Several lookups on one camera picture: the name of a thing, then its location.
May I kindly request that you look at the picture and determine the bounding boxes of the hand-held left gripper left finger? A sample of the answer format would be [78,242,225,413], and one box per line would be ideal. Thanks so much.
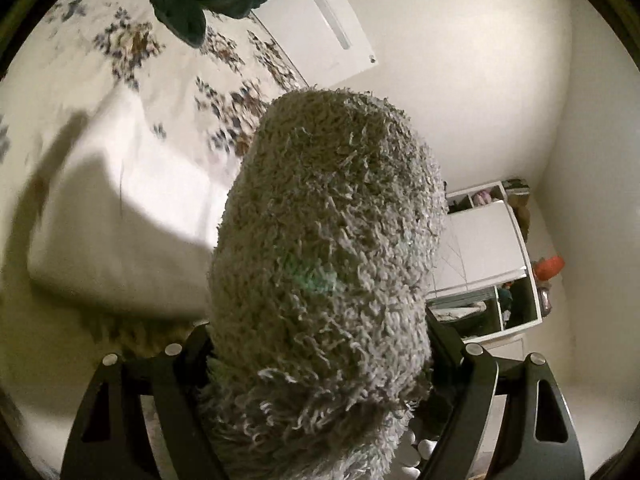
[60,317,226,480]

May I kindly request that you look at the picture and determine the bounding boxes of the floral bed sheet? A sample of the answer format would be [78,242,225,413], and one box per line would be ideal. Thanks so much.
[0,0,313,471]

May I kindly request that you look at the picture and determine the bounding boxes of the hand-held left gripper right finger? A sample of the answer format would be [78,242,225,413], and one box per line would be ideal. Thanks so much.
[417,305,586,480]

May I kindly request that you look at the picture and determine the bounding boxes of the red object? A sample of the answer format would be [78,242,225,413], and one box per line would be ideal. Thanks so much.
[532,256,566,282]

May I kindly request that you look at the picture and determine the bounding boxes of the white bed headboard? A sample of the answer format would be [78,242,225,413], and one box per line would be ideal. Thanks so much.
[250,0,379,92]

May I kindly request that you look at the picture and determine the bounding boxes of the white wardrobe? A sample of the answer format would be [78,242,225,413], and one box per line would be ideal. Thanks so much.
[427,178,544,347]

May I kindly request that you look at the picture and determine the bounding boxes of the grey fleece pants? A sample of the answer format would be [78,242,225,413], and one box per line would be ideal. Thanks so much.
[197,87,449,480]

